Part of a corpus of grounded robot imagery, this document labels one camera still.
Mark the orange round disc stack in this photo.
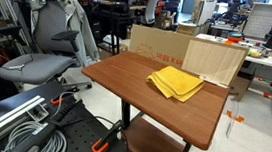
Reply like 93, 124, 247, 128
226, 31, 245, 44

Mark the black metal table frame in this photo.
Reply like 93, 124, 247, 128
116, 99, 196, 152

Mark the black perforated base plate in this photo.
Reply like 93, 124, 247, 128
42, 96, 154, 152

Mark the grey office chair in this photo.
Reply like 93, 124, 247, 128
0, 0, 101, 98

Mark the grey jacket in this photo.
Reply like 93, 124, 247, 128
25, 0, 106, 68

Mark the brown cardboard sheet red print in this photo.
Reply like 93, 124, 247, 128
127, 23, 197, 69

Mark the black cylindrical handle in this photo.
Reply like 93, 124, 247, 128
9, 118, 59, 152

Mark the light wooden board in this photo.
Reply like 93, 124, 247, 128
179, 36, 250, 90

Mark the cardboard box white panel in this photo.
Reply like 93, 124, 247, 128
190, 0, 220, 28

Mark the black desk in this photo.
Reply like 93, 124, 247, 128
87, 0, 147, 57

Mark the silver aluminium extrusion rail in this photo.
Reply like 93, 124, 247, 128
0, 91, 47, 152

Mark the yellow towel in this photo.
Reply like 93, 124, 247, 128
144, 63, 207, 106

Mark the white office chair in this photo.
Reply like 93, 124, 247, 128
140, 0, 160, 26

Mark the white workshop table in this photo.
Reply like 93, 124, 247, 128
187, 32, 272, 125

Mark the grey cable bundle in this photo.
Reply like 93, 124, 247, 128
1, 118, 70, 152

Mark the black clamp orange handle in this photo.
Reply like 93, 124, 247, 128
49, 89, 77, 108
90, 116, 125, 152

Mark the brown wooden lower shelf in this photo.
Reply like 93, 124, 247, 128
120, 114, 188, 152

